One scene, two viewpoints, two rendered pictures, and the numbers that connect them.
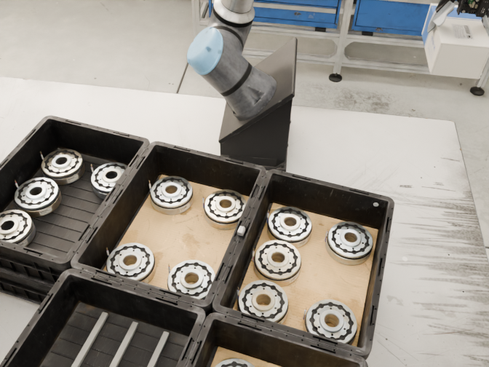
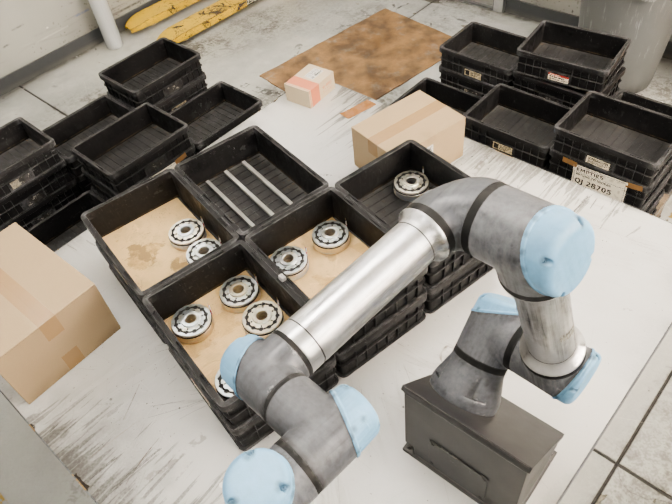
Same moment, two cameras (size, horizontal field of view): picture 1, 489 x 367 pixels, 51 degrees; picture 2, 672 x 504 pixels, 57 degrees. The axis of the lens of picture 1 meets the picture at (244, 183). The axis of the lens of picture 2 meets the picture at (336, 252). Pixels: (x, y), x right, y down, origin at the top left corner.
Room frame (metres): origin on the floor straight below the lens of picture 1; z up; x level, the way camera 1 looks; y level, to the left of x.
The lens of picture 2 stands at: (1.44, -0.65, 2.09)
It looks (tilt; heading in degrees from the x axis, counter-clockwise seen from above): 48 degrees down; 132
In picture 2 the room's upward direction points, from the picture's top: 8 degrees counter-clockwise
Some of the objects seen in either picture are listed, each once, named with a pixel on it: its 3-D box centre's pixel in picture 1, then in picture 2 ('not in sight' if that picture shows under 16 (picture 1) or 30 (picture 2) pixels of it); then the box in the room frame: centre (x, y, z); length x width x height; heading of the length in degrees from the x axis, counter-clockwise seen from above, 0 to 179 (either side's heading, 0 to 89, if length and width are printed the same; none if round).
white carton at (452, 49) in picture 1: (454, 39); not in sight; (1.20, -0.52, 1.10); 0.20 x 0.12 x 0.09; 174
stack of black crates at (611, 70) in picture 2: not in sight; (564, 90); (0.72, 1.89, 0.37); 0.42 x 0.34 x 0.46; 174
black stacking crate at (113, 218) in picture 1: (178, 230); (335, 266); (0.73, 0.14, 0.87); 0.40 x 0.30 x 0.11; 164
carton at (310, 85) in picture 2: not in sight; (310, 85); (0.02, 0.93, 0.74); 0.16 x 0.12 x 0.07; 90
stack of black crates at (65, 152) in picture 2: not in sight; (100, 154); (-0.97, 0.49, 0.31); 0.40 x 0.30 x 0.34; 84
